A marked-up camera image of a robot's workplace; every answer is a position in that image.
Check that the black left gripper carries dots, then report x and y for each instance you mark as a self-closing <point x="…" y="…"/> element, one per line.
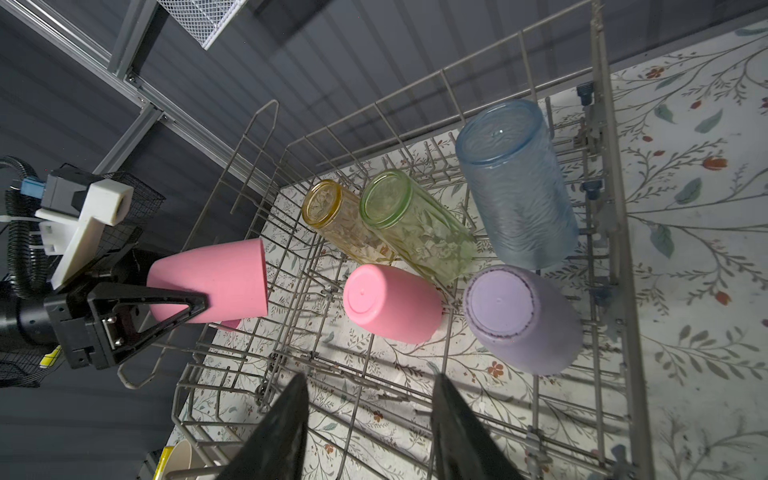
<point x="105" y="314"/>

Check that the yellow glass tumbler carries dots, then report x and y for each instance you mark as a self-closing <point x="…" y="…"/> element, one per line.
<point x="333" y="212"/>

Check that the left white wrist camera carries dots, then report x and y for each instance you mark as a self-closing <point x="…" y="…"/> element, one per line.
<point x="75" y="208"/>

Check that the pink cup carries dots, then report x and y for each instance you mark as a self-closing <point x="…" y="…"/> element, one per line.
<point x="393" y="303"/>
<point x="232" y="275"/>

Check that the blue plastic tumbler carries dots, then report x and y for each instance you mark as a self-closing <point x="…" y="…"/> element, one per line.
<point x="511" y="169"/>

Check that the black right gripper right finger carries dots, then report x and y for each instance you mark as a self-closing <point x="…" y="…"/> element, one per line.
<point x="462" y="438"/>

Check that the purple cup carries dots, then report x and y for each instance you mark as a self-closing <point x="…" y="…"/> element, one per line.
<point x="523" y="319"/>

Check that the green glass tumbler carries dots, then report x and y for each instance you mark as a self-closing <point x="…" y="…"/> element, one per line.
<point x="420" y="230"/>

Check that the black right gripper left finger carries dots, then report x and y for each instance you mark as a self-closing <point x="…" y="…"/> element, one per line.
<point x="276" y="449"/>

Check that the beige cup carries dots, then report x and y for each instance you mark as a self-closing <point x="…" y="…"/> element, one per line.
<point x="182" y="458"/>

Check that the yellow highlighter in basket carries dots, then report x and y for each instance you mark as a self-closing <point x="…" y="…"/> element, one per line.
<point x="50" y="359"/>

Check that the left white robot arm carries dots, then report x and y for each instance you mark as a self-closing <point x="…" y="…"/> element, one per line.
<point x="25" y="323"/>

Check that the white mesh wall basket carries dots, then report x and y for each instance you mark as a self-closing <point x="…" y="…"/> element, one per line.
<point x="203" y="20"/>

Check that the black wire wall basket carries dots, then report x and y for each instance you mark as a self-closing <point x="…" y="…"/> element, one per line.
<point x="30" y="269"/>

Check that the yellow marker on rail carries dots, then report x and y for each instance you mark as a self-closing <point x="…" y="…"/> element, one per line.
<point x="162" y="462"/>

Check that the grey wire dish rack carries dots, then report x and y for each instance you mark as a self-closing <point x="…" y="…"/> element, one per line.
<point x="370" y="398"/>

